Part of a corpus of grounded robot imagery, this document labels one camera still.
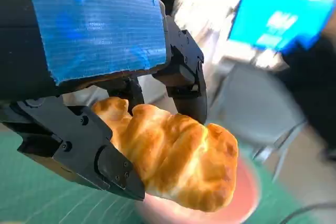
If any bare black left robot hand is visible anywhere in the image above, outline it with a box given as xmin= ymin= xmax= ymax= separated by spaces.
xmin=0 ymin=0 xmax=208 ymax=201

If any pink bowl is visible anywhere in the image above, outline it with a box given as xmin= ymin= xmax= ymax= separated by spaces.
xmin=135 ymin=153 xmax=263 ymax=224

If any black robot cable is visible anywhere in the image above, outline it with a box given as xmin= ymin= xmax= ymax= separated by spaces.
xmin=280 ymin=202 xmax=336 ymax=224

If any blue computer screen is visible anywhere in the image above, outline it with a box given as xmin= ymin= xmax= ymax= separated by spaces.
xmin=227 ymin=0 xmax=336 ymax=54

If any green cutting mat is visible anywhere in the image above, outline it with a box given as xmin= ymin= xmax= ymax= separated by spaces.
xmin=0 ymin=126 xmax=310 ymax=224

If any person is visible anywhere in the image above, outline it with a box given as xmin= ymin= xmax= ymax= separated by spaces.
xmin=275 ymin=24 xmax=336 ymax=162

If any light grey mesh chair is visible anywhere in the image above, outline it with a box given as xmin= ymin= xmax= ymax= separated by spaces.
xmin=207 ymin=61 xmax=310 ymax=183

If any long braided toy bread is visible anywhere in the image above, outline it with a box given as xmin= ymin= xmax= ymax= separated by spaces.
xmin=91 ymin=97 xmax=239 ymax=213

